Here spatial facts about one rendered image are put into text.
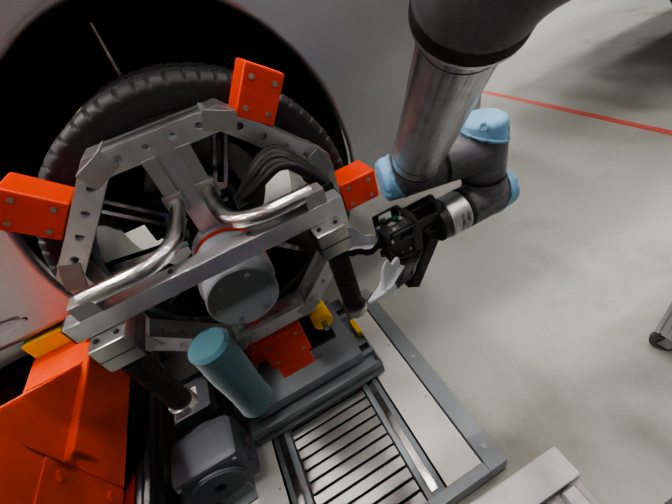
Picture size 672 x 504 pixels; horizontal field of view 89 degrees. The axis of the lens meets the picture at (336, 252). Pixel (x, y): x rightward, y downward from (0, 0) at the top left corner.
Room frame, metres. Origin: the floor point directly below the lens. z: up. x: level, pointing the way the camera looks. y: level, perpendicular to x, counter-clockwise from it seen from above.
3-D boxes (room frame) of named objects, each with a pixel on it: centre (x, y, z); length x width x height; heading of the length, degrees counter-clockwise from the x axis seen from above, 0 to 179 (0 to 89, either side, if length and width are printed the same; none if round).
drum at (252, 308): (0.55, 0.20, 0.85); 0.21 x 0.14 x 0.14; 13
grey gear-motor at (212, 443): (0.58, 0.53, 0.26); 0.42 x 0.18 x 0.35; 13
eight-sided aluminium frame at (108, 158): (0.62, 0.22, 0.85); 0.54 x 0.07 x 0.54; 103
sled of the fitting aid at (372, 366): (0.78, 0.26, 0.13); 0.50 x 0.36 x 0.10; 103
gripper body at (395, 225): (0.46, -0.14, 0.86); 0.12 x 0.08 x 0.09; 103
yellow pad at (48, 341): (0.76, 0.77, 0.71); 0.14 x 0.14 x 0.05; 13
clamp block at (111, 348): (0.38, 0.34, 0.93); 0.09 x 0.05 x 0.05; 13
